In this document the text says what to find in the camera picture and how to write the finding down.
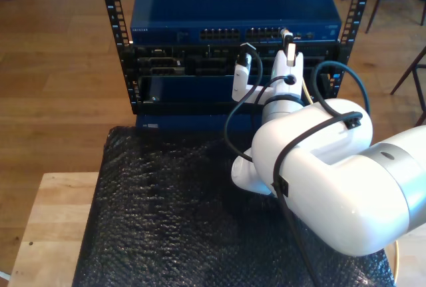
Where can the black bubble mat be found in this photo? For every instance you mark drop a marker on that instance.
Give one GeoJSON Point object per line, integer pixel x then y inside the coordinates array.
{"type": "Point", "coordinates": [149, 233]}

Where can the slant-legged chair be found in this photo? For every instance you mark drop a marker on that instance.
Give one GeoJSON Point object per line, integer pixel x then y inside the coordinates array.
{"type": "Point", "coordinates": [420, 87]}

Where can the blue rack base plate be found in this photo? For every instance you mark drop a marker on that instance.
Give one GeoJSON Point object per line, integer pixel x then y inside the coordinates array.
{"type": "Point", "coordinates": [183, 122]}

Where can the blue network switch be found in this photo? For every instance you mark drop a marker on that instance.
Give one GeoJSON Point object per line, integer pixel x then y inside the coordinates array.
{"type": "Point", "coordinates": [199, 0]}

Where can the black perforated rack post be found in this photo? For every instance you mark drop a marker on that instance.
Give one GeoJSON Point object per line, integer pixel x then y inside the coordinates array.
{"type": "Point", "coordinates": [114, 17]}
{"type": "Point", "coordinates": [357, 0]}

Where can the black rack server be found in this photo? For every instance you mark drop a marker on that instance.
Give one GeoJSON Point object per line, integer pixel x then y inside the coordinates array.
{"type": "Point", "coordinates": [199, 65]}

